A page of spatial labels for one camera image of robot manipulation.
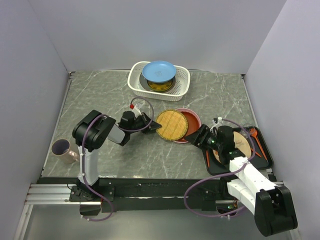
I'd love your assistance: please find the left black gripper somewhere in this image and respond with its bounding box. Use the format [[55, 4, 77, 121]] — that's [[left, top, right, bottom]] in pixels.
[[129, 112, 162, 134]]

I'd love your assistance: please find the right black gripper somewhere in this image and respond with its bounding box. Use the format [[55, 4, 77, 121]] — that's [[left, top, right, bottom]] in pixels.
[[184, 123, 223, 152]]

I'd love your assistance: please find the pink plate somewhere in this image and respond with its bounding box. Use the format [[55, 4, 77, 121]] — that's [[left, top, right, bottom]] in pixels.
[[173, 107, 202, 144]]

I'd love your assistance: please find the yellow woven plate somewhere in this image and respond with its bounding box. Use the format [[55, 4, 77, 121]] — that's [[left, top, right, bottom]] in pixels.
[[155, 109, 189, 141]]

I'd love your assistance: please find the yellow patterned brown-rimmed plate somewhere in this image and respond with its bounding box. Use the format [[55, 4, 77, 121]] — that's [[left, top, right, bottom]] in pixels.
[[147, 80, 173, 92]]

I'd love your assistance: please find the blue plate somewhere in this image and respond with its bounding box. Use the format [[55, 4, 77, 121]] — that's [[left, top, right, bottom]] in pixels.
[[142, 60, 177, 83]]

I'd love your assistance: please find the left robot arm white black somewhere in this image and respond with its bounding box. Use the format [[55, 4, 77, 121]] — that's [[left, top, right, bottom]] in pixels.
[[72, 110, 162, 201]]

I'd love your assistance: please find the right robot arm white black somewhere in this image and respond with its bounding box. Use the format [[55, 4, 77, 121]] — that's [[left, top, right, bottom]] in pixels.
[[185, 124, 298, 237]]

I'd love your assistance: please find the orange plastic fork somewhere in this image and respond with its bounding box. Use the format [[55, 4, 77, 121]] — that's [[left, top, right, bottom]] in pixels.
[[205, 150, 210, 168]]

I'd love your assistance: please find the peach plate with bird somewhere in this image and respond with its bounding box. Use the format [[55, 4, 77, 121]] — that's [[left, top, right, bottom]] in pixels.
[[209, 131, 252, 165]]

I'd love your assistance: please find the clear plastic cup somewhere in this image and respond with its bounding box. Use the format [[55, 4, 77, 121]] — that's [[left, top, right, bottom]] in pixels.
[[239, 123, 256, 139]]

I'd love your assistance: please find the white perforated plastic basket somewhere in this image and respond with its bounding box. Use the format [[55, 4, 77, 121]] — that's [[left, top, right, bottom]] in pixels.
[[127, 61, 191, 102]]

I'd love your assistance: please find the orange plastic spoon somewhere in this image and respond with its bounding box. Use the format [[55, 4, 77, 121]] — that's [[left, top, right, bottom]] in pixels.
[[250, 128, 268, 161]]

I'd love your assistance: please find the black plastic tray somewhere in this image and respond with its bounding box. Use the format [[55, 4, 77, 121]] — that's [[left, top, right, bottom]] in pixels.
[[202, 127, 274, 176]]

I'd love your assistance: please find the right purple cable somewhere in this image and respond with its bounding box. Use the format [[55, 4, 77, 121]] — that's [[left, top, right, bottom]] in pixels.
[[183, 118, 256, 218]]

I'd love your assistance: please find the black base frame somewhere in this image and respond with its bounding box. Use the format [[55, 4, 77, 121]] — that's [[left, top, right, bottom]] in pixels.
[[68, 178, 241, 213]]

